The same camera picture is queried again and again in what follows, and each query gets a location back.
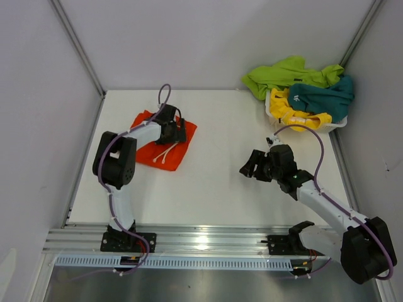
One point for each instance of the aluminium frame post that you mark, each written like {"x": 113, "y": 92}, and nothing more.
{"x": 364, "y": 26}
{"x": 68, "y": 27}

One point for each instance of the orange shorts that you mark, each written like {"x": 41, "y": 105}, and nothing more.
{"x": 146, "y": 131}

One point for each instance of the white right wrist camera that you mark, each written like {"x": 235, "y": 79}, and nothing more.
{"x": 273, "y": 141}

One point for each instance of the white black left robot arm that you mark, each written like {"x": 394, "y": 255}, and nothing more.
{"x": 114, "y": 166}

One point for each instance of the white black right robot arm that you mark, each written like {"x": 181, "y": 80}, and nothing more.
{"x": 361, "y": 245}

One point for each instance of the lime green shorts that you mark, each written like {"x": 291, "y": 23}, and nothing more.
{"x": 287, "y": 72}

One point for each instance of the teal shorts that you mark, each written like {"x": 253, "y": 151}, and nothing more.
{"x": 334, "y": 100}

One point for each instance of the right aluminium frame post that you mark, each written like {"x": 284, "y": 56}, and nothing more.
{"x": 364, "y": 26}

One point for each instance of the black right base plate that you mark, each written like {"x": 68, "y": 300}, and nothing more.
{"x": 286, "y": 245}

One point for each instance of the yellow shorts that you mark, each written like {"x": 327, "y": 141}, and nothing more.
{"x": 280, "y": 109}

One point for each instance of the left aluminium frame post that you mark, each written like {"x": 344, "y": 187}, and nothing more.
{"x": 68, "y": 27}

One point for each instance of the white slotted cable duct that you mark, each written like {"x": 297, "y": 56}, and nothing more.
{"x": 167, "y": 262}

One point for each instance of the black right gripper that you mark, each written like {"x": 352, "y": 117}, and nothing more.
{"x": 257, "y": 157}

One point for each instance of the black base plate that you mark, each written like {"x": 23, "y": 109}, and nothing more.
{"x": 286, "y": 245}
{"x": 148, "y": 240}

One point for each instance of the white plastic laundry basket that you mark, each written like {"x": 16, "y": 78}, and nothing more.
{"x": 324, "y": 129}

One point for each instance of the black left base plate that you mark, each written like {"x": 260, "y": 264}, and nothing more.
{"x": 148, "y": 240}

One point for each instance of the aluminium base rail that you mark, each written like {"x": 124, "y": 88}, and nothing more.
{"x": 172, "y": 240}

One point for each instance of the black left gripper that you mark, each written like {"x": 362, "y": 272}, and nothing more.
{"x": 179, "y": 136}

